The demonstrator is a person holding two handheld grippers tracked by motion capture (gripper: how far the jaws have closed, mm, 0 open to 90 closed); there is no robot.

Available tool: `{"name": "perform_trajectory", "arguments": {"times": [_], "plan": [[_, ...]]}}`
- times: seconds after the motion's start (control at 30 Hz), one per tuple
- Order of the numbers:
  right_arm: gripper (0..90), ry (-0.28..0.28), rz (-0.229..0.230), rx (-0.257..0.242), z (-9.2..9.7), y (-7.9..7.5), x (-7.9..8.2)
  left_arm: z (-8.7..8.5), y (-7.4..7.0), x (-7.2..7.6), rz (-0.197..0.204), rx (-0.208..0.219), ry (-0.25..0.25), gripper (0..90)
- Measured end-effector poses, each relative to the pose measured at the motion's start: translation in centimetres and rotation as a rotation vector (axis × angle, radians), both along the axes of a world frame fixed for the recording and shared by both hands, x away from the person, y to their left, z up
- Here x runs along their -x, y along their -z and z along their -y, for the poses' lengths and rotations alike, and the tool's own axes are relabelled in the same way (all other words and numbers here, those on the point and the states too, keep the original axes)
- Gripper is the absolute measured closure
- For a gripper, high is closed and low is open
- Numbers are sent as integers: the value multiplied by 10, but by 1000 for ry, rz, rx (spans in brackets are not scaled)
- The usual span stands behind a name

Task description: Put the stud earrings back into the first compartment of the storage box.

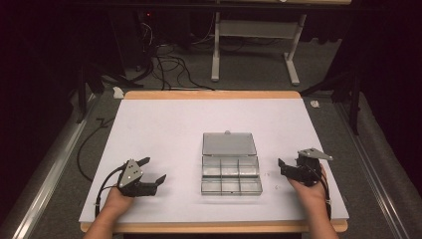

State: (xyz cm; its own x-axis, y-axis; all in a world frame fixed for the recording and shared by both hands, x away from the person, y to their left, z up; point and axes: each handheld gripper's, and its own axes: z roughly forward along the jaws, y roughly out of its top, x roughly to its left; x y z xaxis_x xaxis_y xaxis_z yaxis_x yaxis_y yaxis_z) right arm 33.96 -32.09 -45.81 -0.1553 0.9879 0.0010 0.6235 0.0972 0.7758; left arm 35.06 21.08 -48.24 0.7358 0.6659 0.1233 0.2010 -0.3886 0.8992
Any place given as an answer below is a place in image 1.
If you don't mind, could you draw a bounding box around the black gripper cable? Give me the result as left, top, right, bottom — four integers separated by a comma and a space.
95, 165, 128, 218
312, 165, 333, 221

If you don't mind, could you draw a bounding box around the aluminium floor rail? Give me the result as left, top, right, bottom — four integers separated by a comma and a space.
9, 96, 101, 239
334, 101, 412, 239

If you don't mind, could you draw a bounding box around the person's left hand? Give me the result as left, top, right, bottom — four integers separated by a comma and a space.
104, 185, 135, 217

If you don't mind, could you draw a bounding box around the black metal stand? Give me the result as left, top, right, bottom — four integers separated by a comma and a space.
300, 69, 362, 136
75, 63, 144, 124

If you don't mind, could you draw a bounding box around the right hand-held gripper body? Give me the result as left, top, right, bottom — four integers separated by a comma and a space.
293, 147, 334, 187

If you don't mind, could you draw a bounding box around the dark computer tower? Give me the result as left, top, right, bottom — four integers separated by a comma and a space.
108, 9, 157, 73

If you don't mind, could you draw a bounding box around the tangle of black floor cables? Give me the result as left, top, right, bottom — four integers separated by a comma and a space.
135, 19, 217, 92

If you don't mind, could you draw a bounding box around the person's right hand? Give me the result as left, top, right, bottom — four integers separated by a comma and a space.
287, 164, 328, 211

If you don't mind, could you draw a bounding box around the thin black floor cable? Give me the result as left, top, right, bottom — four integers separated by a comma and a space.
77, 117, 115, 183

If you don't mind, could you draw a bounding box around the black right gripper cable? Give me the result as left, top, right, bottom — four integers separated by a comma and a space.
312, 165, 333, 221

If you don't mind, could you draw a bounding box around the white table cover sheet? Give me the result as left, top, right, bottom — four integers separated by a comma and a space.
79, 98, 350, 224

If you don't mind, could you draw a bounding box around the white metal desk frame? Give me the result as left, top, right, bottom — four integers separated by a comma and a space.
210, 11, 308, 87

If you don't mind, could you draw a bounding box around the clear plastic compartment box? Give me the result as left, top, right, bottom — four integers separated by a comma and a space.
200, 130, 264, 197

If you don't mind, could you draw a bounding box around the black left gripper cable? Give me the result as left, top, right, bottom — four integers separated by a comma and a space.
95, 165, 128, 218

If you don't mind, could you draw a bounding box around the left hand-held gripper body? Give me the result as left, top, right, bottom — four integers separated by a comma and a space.
116, 158, 159, 198

